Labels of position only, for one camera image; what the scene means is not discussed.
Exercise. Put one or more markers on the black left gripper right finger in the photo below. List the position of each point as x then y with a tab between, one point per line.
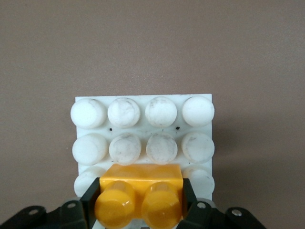
189	198

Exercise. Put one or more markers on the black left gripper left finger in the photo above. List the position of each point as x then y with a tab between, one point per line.
88	198

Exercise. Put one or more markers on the yellow two-stud block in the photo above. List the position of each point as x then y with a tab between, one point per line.
140	181

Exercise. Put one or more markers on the white studded base plate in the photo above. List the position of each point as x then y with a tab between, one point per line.
124	114

